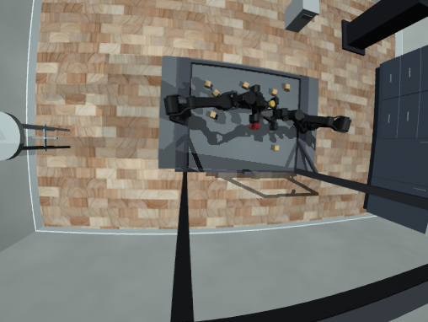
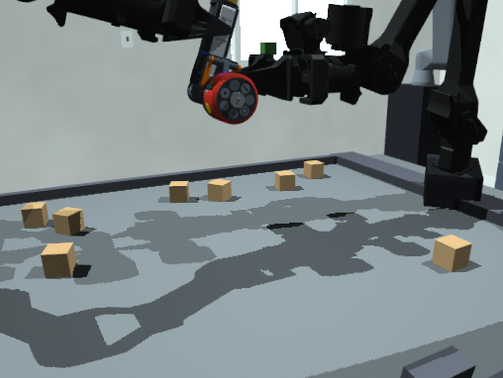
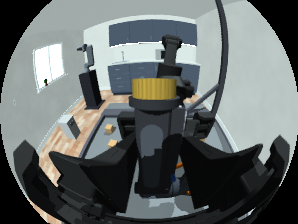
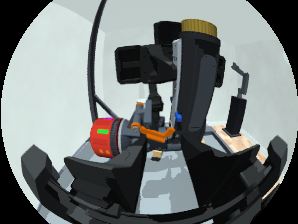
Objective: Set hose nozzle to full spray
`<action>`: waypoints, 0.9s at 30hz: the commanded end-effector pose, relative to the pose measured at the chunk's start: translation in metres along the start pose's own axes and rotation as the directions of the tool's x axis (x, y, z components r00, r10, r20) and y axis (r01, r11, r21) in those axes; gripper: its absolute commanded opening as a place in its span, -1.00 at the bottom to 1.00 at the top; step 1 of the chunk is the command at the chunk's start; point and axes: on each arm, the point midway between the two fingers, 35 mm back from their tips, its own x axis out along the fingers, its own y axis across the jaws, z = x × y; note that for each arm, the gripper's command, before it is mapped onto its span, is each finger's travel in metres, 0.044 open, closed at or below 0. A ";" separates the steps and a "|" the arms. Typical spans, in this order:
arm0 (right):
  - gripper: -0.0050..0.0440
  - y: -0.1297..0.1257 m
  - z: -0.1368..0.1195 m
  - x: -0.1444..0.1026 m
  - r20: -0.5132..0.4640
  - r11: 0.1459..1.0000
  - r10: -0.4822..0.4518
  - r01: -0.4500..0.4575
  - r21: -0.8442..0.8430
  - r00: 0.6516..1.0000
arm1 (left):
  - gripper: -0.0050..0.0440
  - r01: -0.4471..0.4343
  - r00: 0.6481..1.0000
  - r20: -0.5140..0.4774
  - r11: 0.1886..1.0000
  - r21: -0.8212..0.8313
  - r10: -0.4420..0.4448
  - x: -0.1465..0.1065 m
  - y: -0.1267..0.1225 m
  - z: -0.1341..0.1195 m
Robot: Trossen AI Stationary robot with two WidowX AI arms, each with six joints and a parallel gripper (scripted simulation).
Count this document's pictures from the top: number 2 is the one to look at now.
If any tan cube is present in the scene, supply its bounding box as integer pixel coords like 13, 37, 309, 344
169, 181, 189, 203
432, 235, 472, 272
207, 179, 232, 202
304, 160, 324, 179
21, 202, 49, 229
275, 170, 295, 191
52, 208, 85, 236
41, 242, 77, 278

